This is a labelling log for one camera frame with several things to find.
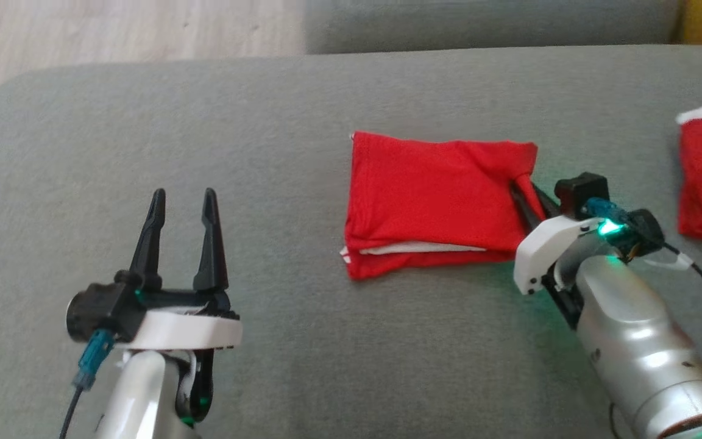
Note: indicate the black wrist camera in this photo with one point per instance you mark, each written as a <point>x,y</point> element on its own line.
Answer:
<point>601,207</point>
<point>101,311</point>

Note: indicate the grey sofa back cushion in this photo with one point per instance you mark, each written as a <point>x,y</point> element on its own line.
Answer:
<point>491,24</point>

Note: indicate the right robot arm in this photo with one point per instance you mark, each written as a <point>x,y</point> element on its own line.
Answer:
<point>637,347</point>

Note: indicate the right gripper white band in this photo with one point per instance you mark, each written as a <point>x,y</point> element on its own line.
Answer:
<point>546,253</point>

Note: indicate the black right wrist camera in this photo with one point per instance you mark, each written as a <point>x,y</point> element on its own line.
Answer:
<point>601,207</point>

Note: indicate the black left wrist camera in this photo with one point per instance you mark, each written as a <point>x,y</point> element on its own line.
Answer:
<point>101,311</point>

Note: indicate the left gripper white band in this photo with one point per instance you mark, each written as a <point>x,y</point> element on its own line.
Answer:
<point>186,326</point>

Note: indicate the large grey sofa seat cushion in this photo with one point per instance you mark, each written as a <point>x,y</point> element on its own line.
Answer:
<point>326,341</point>

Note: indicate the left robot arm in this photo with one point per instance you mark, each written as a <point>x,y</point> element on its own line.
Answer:
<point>138,396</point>

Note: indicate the red basketball jersey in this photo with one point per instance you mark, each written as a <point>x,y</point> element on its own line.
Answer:
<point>436,201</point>

